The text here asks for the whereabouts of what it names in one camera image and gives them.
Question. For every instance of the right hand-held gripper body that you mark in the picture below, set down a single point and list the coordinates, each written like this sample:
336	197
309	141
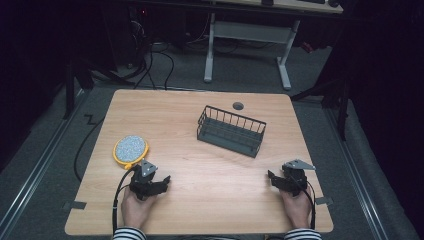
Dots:
295	180

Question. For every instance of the yellow round speckled pad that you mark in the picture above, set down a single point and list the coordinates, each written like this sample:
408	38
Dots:
130	150

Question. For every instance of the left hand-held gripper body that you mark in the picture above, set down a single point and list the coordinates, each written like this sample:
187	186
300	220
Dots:
142	186

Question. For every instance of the white-framed desk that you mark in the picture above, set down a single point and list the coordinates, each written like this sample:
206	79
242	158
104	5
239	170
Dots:
248	31

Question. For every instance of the black metal stand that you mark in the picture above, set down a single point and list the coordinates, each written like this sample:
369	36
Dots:
71	86
336	96

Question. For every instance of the person's left hand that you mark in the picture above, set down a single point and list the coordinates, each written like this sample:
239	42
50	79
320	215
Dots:
135	210

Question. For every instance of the grey tape piece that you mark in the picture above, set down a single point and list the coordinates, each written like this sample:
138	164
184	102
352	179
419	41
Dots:
324	201
77	205

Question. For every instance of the metal floor rail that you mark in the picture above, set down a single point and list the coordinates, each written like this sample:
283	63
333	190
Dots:
36	166
353	173

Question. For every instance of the person's right hand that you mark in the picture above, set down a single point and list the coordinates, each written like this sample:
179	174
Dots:
296	208

